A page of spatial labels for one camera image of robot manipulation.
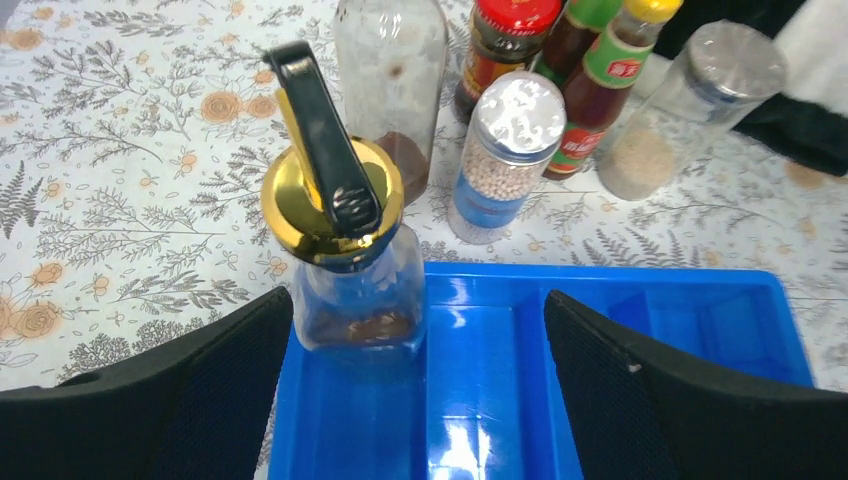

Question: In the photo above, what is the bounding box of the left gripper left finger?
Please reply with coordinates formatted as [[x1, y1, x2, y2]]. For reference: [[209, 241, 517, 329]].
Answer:
[[1, 287, 293, 479]]

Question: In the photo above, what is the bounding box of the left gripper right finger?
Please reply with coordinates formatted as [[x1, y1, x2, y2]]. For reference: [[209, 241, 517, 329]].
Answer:
[[544, 290, 847, 479]]

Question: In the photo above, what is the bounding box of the blue divided plastic bin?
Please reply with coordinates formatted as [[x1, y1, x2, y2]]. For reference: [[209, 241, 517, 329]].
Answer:
[[268, 262, 813, 479]]

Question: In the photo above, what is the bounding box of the glass oil bottle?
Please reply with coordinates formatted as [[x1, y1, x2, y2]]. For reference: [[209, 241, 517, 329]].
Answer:
[[260, 41, 426, 354], [333, 0, 448, 203]]

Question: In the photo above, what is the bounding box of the tall glass spice canister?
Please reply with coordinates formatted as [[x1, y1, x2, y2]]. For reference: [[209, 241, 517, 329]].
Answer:
[[596, 20, 788, 201]]

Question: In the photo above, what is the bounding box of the metal lid shaker jar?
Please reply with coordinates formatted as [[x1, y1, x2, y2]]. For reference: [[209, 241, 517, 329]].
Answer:
[[447, 71, 567, 244]]

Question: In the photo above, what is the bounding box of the sauce bottle yellow cap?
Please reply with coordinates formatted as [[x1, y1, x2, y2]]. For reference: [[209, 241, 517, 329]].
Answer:
[[532, 0, 622, 87], [544, 0, 683, 180]]

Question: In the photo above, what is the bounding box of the floral fern tablecloth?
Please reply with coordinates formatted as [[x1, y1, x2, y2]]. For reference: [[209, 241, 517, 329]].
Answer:
[[1, 1, 847, 395]]

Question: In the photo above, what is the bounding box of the black white checkered pillow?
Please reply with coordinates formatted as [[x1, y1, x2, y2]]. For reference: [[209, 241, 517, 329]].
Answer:
[[636, 0, 847, 177]]

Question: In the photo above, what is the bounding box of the red lid chili jar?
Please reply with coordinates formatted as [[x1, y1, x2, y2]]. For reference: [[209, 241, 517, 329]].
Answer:
[[453, 0, 562, 124]]

